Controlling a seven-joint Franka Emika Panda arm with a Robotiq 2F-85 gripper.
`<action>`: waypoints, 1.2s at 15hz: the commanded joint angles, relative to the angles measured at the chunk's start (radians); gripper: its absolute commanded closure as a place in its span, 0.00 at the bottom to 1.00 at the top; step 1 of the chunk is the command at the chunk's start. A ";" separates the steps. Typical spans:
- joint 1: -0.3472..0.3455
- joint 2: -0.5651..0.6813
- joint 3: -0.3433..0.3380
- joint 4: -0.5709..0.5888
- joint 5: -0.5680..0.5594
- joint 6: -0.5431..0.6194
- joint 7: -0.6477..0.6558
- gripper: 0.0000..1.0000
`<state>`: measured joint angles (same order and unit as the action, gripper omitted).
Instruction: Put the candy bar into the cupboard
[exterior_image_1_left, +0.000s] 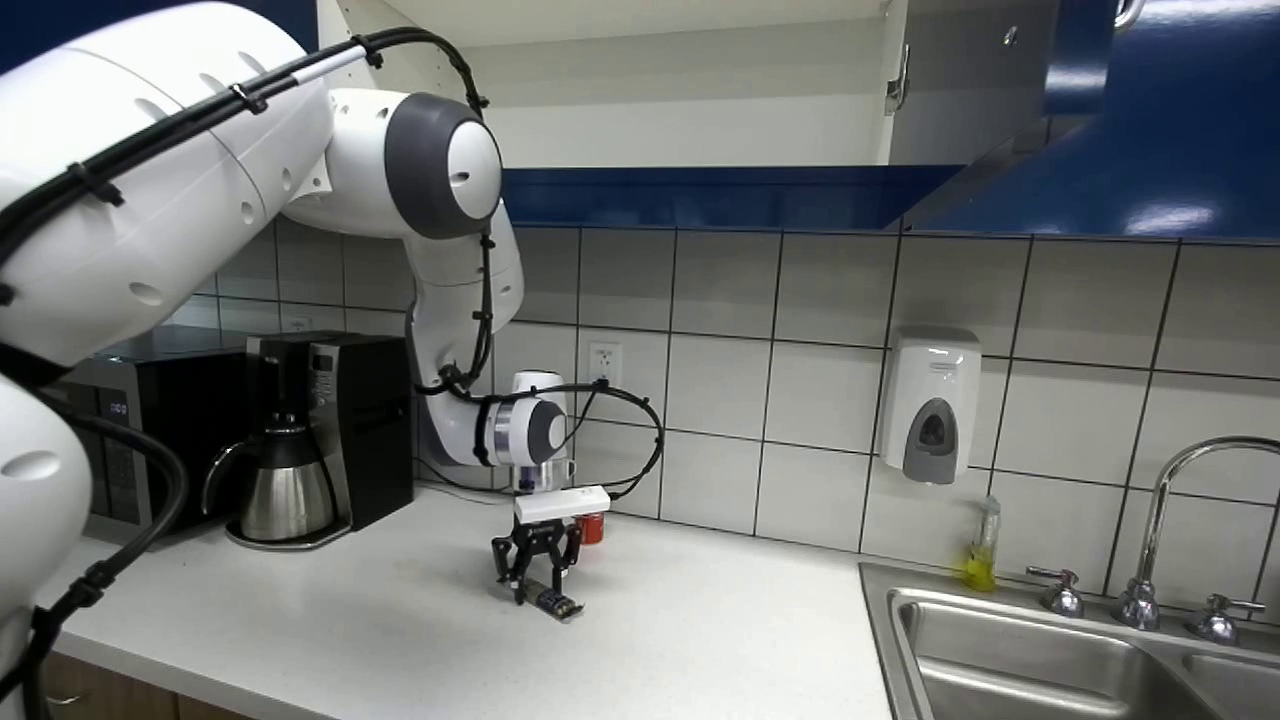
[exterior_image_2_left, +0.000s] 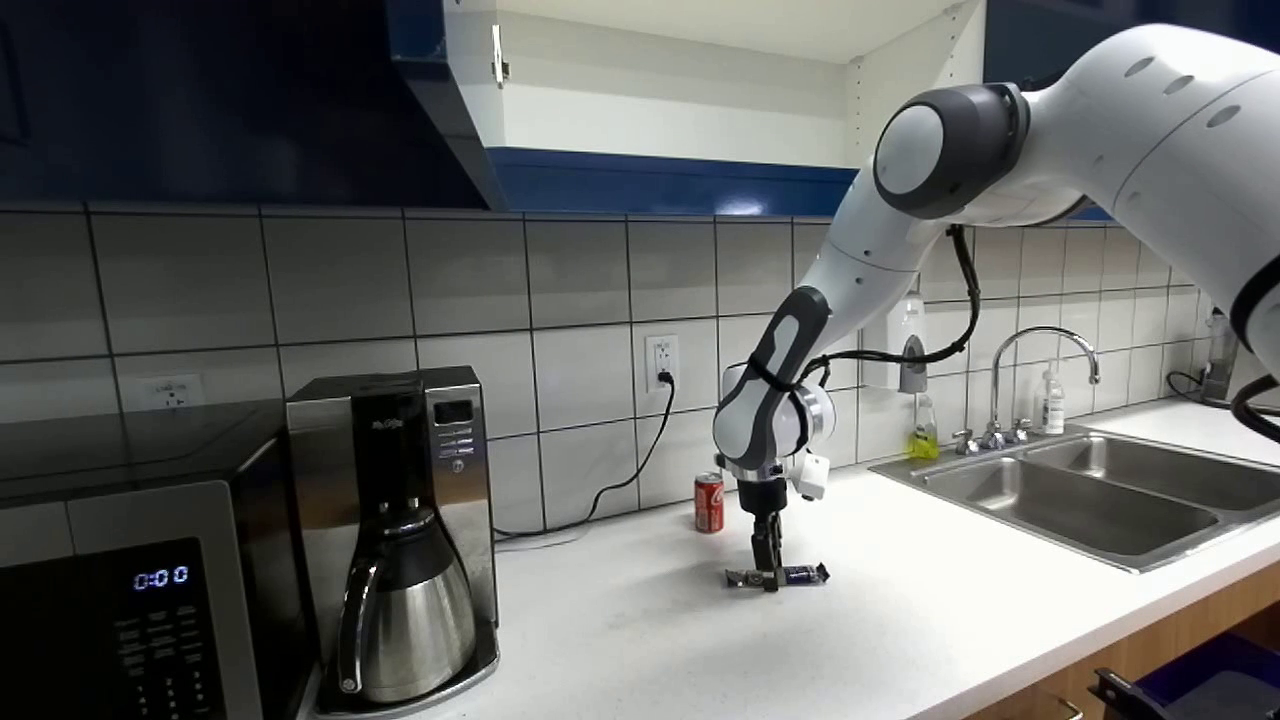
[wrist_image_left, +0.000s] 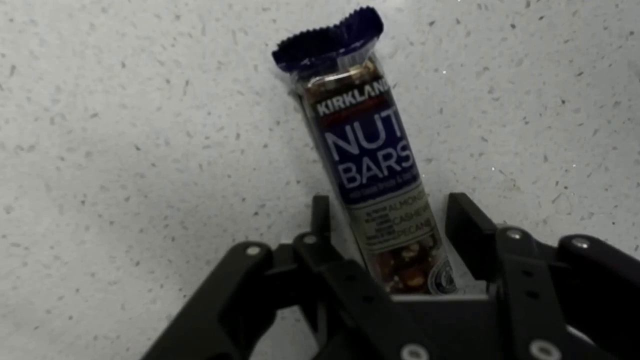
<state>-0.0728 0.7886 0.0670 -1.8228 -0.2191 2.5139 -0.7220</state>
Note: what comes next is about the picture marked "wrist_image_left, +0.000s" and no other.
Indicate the blue nut bar candy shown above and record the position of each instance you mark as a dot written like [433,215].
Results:
[362,152]

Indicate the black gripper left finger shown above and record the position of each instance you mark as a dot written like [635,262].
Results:
[332,293]

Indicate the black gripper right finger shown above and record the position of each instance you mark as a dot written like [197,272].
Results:
[526,287]

